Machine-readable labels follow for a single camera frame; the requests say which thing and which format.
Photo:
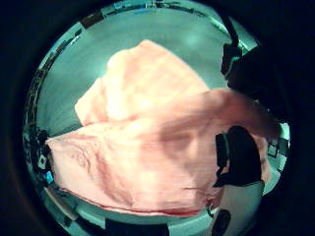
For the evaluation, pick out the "pink cloth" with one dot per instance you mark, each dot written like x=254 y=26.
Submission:
x=138 y=154

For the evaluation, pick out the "white marker cube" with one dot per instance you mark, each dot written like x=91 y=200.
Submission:
x=42 y=161

